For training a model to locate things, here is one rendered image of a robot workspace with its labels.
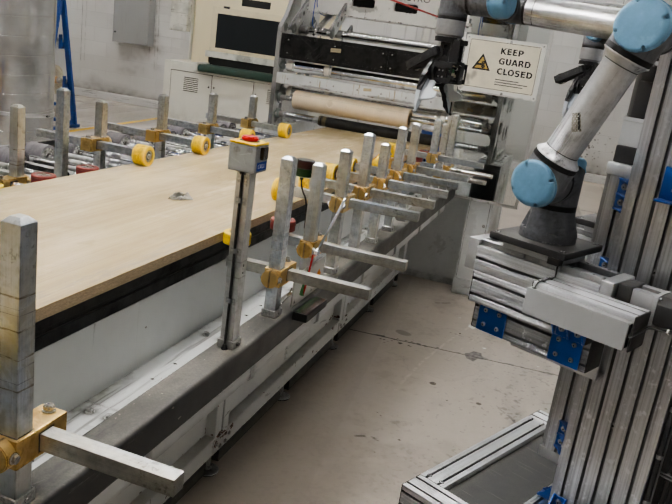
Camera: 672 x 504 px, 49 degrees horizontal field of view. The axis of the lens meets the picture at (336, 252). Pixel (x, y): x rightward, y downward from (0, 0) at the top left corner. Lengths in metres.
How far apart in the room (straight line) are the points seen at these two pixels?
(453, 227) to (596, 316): 3.14
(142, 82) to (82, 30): 1.30
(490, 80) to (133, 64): 8.76
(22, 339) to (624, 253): 1.54
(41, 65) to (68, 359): 4.58
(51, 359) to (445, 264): 3.65
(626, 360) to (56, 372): 1.45
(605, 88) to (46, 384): 1.38
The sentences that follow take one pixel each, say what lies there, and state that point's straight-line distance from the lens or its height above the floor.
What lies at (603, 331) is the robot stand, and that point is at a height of 0.91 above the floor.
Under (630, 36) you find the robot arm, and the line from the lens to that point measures 1.78.
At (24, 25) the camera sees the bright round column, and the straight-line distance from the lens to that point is 6.05.
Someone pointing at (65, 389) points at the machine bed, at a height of 0.68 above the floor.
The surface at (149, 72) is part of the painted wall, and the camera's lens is 12.53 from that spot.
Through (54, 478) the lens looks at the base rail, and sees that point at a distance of 1.39.
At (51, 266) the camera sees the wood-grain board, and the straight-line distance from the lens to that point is 1.77.
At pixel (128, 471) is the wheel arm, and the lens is 1.21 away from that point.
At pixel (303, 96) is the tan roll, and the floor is 1.08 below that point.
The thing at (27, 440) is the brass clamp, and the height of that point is 0.82.
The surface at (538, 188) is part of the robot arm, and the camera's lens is 1.85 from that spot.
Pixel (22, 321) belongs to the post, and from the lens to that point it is 1.17.
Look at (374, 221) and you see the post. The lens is 2.98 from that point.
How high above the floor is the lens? 1.47
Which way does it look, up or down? 16 degrees down
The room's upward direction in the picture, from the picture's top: 8 degrees clockwise
